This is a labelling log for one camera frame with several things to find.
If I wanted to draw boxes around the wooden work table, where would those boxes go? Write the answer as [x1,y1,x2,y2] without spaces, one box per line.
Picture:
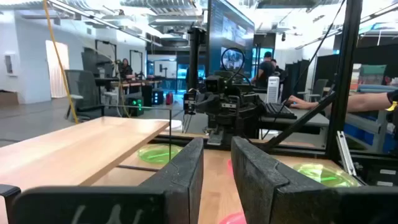
[95,77,163,96]

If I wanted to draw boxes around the thin black hanging cable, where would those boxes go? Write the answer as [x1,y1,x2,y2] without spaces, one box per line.
[262,0,347,140]

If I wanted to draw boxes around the black pole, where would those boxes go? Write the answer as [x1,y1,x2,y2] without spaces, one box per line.
[187,26,206,91]

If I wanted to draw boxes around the blue storage bins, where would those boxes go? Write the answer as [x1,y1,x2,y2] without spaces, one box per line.
[343,123,398,154]

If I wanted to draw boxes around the green box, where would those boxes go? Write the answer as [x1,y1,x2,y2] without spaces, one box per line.
[359,64,388,85]

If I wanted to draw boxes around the cardboard box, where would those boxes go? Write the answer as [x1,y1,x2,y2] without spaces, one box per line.
[0,90,20,106]

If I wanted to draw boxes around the silver mounting bracket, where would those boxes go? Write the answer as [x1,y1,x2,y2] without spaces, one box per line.
[206,128,224,146]

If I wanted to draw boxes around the grey office chair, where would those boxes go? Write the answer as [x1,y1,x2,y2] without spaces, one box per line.
[64,69,106,121]

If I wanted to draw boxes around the computer with green lights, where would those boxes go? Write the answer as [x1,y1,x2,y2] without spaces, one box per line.
[125,96,145,118]

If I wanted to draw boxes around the silver aluminium strip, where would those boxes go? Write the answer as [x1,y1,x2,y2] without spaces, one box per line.
[335,130,358,177]

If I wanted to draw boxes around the large green translucent plate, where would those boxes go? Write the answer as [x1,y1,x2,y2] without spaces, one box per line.
[292,162,361,188]

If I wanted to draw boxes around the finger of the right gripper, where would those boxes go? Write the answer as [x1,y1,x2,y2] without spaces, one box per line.
[239,95,266,126]
[197,93,220,114]

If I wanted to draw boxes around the large pink translucent plate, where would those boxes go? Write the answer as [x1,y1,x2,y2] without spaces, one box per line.
[218,211,248,224]

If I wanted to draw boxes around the large wall display screen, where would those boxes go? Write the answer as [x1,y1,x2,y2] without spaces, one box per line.
[206,0,256,77]

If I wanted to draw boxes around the white tower device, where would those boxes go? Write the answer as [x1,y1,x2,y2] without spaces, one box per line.
[266,76,281,105]

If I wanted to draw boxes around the grey desk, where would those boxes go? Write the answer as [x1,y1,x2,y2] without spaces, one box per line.
[259,107,331,147]

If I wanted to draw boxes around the black aluminium table frame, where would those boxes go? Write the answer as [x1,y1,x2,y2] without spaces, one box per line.
[149,0,398,187]

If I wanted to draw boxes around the person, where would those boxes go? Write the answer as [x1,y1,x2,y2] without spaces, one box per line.
[251,51,276,89]
[270,58,285,83]
[119,57,135,80]

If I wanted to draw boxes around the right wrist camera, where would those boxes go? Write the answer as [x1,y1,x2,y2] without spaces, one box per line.
[204,75,226,94]

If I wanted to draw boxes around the person's hand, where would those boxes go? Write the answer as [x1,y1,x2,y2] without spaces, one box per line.
[285,95,320,111]

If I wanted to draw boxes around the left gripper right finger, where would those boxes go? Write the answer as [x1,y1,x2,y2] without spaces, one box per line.
[230,136,398,224]

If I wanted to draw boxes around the black keyboard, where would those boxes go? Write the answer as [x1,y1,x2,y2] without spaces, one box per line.
[262,101,299,120]

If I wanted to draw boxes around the white round stool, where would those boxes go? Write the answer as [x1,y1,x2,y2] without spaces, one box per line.
[160,119,183,132]

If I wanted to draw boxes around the yellow hanging cable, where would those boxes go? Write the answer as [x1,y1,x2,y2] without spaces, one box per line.
[42,0,79,124]

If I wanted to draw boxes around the black folding partition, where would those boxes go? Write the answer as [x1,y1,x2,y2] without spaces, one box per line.
[284,58,312,101]

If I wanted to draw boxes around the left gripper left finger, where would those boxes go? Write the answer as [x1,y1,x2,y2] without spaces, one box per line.
[11,136,205,224]

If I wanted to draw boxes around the black computer tower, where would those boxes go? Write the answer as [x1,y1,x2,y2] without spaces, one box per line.
[151,89,165,106]

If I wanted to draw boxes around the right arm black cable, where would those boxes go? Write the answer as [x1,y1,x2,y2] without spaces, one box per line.
[220,47,252,86]

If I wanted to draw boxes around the person's forearm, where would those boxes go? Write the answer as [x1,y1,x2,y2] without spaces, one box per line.
[315,90,393,113]

